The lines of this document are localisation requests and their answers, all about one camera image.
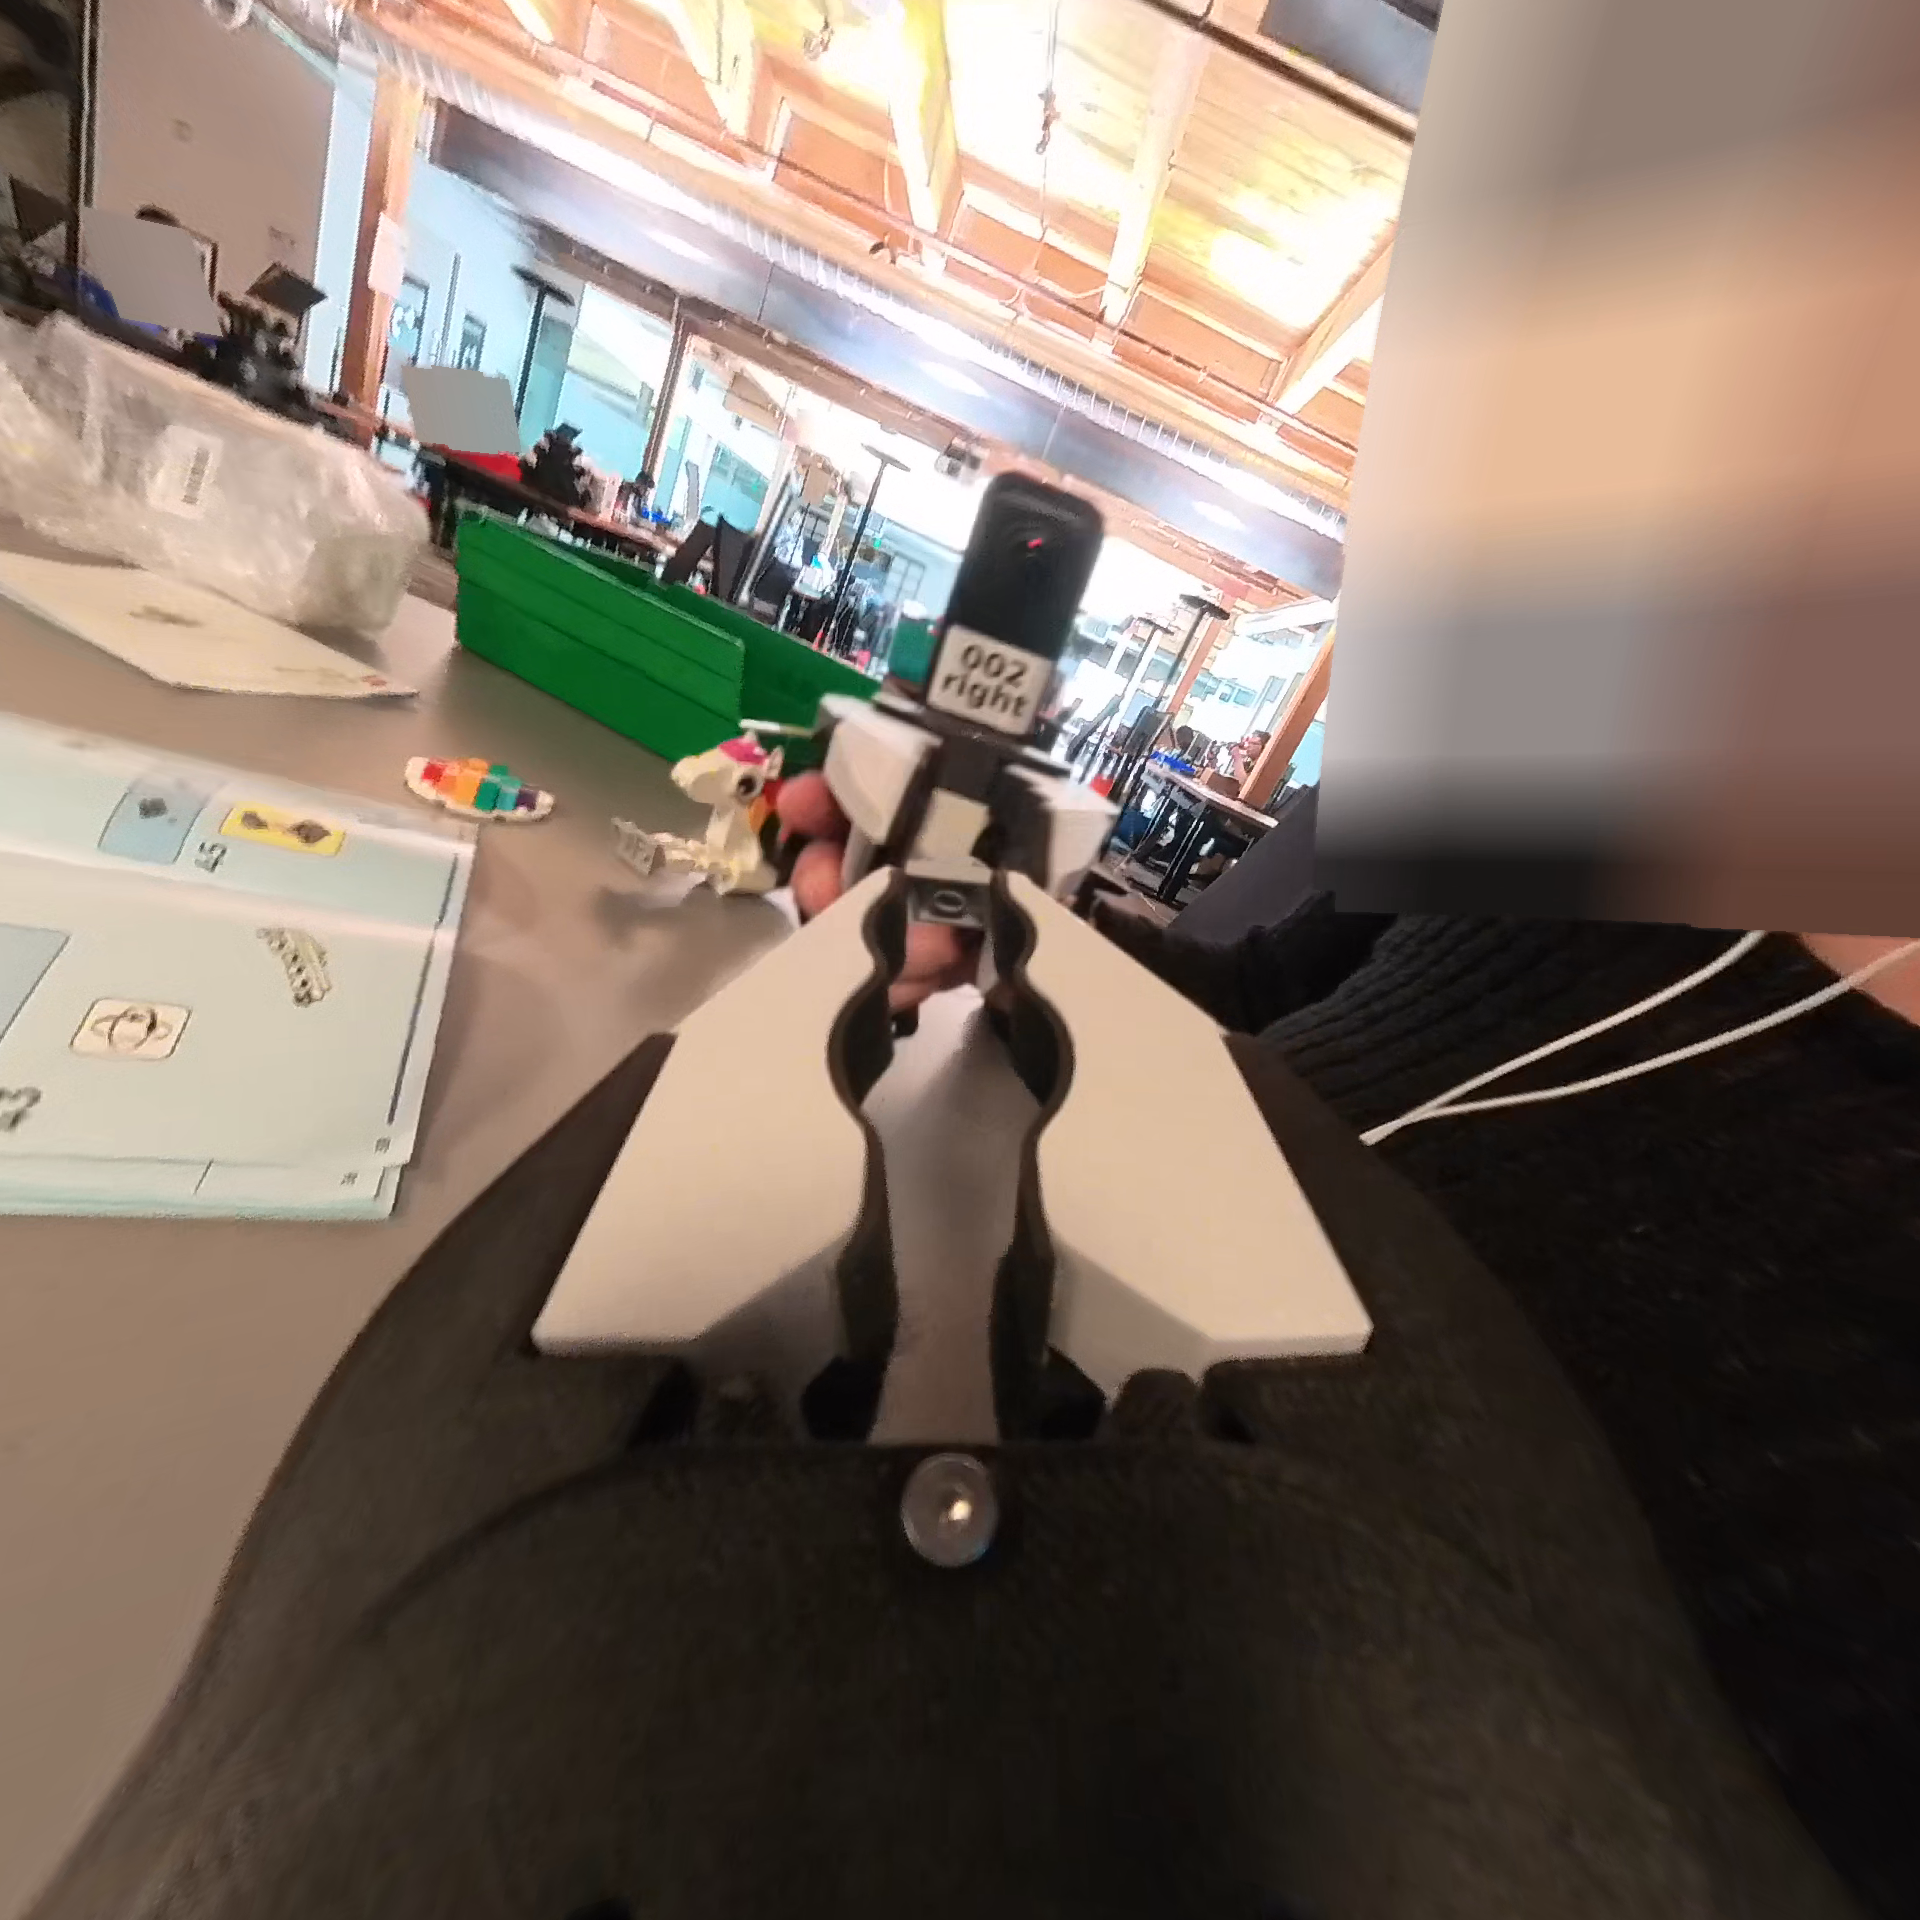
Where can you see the clear plastic bag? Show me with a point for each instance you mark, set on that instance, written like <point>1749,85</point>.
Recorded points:
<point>195,465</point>

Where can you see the white lego unicorn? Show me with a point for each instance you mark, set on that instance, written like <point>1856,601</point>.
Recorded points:
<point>728,820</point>

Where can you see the person's right hand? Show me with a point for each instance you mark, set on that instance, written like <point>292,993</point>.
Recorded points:
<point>813,839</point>

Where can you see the grey white lego leg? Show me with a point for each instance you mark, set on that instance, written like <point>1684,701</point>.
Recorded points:
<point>648,852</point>
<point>950,902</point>

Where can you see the green plastic bin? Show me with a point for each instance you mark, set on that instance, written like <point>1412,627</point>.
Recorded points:
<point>599,630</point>

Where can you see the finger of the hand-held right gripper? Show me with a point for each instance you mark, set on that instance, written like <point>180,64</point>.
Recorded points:
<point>878,781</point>
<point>1069,833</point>

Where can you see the open instruction booklet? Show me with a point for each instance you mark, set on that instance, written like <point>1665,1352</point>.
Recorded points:
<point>225,960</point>

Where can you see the white booklet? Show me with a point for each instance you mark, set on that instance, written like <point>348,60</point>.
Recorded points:
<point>211,630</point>

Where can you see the rainbow lego plate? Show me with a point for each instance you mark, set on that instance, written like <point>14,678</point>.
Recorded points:
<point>481,792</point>

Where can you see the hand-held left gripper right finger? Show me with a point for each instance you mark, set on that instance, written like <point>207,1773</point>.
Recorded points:
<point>1185,1200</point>

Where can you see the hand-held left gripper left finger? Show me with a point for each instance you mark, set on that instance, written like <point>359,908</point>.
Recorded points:
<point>676,1200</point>

